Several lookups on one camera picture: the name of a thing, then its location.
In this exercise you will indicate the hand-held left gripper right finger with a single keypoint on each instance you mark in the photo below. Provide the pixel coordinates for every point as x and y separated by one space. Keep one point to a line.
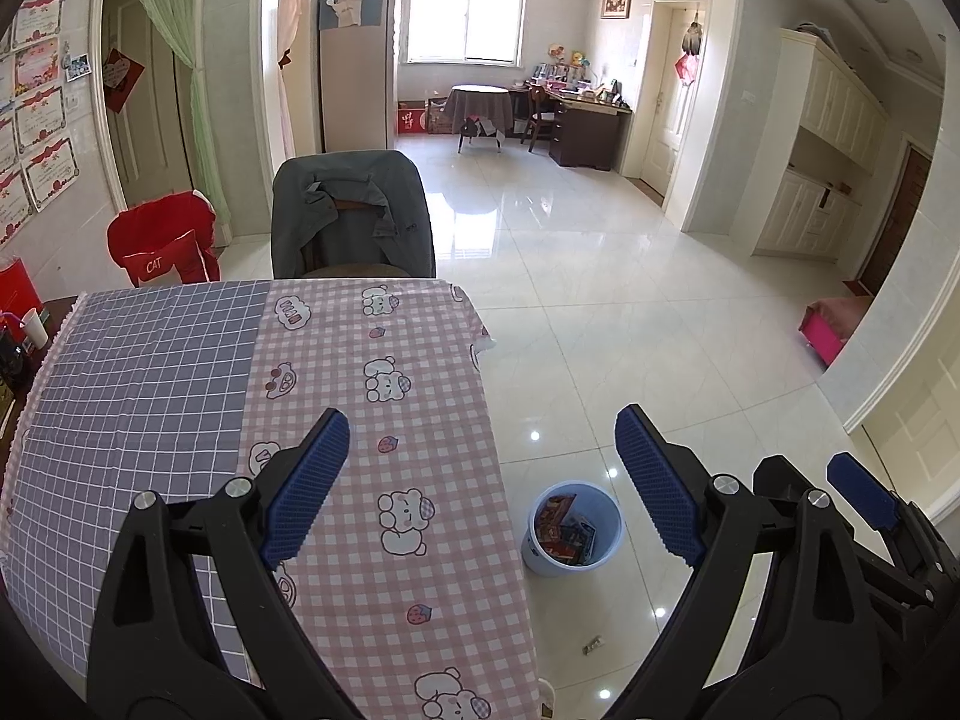
660 495

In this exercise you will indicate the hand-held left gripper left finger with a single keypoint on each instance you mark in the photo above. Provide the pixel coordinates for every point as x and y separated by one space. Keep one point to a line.
307 495

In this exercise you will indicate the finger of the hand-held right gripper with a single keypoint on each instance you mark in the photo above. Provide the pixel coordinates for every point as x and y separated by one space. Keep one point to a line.
780 476
862 487

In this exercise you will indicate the red printed carton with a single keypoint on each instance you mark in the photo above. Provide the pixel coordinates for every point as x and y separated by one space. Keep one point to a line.
556 519

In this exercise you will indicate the blue plastic bucket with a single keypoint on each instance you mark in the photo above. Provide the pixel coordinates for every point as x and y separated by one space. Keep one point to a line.
541 559

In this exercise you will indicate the small white packet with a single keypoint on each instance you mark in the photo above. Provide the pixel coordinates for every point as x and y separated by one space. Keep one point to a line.
594 645

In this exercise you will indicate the checked printed tablecloth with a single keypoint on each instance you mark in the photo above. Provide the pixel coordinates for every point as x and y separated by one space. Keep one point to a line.
420 420

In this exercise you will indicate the pink stool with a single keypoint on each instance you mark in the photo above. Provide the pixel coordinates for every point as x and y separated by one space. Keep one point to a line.
832 319

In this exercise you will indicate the red doormat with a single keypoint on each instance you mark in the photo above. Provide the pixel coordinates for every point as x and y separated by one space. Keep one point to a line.
856 287

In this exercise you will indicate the brown door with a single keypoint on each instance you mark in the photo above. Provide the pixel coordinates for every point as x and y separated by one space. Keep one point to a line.
896 217

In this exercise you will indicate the chair with red cover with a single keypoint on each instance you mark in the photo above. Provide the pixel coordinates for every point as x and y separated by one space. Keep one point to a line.
157 259

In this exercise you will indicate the brown doormat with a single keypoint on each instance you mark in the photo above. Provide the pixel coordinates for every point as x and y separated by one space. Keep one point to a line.
651 191

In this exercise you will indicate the chair with grey jacket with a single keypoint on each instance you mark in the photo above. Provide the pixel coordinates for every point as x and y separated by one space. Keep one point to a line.
405 195

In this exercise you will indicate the white paper cup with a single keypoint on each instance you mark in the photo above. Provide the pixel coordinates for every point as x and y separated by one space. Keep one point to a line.
34 330

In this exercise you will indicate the white cabinet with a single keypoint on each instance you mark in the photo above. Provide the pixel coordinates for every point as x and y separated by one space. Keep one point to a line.
825 157

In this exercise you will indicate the black box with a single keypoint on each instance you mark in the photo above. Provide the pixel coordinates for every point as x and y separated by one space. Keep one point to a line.
11 360

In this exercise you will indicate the red gift bag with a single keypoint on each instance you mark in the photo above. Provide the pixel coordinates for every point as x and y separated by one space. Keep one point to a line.
16 289

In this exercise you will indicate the dark wooden desk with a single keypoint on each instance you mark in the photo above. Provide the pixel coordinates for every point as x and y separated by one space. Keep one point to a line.
589 131

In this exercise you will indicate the white door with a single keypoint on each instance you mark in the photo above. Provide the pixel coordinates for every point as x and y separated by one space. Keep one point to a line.
667 112

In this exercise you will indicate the red box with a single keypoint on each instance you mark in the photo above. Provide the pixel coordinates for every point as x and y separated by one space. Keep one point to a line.
411 118

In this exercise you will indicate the wooden chair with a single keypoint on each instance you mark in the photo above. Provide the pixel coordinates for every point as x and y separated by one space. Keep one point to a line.
541 120

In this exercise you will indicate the green curtain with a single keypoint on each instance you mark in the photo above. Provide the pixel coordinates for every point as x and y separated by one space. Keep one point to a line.
196 112

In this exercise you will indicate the cardboard box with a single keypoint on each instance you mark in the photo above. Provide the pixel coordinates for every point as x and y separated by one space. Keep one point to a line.
438 117

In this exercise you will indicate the small chair with clothes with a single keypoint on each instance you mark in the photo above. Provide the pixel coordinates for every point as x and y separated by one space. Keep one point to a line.
480 133

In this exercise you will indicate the beige refrigerator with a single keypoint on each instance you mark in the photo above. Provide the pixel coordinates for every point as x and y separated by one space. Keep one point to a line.
356 82

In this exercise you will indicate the round table with dark cloth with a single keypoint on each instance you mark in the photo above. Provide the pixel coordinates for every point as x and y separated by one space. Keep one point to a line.
480 106

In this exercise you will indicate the toys and books clutter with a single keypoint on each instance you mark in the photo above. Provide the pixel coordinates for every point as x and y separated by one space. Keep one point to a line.
574 75

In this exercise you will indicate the hanging door decoration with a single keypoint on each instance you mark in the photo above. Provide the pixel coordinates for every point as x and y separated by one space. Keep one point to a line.
690 52

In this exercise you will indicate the red door hanging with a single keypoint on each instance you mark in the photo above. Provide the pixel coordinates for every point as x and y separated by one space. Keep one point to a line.
120 79

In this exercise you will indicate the pink curtain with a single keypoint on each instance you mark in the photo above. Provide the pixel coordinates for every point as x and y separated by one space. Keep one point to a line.
291 15

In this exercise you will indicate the window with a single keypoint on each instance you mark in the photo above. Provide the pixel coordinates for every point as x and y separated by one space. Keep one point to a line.
465 15

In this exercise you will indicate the wall of certificates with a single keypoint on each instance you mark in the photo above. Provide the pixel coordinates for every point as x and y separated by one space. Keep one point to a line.
49 169

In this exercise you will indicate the small wall photos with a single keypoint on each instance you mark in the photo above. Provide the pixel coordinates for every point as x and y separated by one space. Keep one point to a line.
77 66

